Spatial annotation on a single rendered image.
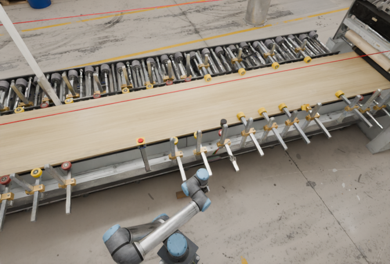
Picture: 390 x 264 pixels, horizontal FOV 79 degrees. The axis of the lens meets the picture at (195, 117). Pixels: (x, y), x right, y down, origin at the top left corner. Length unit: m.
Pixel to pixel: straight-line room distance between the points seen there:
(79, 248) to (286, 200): 2.42
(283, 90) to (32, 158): 2.72
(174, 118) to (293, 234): 1.87
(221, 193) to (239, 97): 1.21
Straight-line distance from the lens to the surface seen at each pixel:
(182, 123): 2.48
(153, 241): 1.59
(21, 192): 2.89
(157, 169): 2.45
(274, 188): 3.29
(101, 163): 2.62
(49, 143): 2.69
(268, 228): 3.10
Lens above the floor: 2.88
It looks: 51 degrees down
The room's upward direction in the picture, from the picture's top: 3 degrees clockwise
